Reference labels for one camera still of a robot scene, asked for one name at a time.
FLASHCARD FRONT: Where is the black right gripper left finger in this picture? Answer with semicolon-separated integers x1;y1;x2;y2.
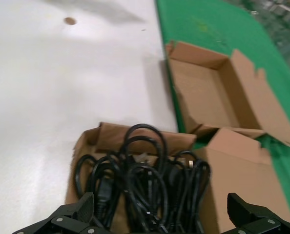
13;192;100;234

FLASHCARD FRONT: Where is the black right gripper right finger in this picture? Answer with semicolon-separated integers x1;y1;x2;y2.
222;192;290;234

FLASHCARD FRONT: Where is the open brown cardboard box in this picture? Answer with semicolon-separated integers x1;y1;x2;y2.
64;121;290;234
165;40;290;149

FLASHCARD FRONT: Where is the green table cloth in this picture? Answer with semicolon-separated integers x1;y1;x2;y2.
154;0;290;231

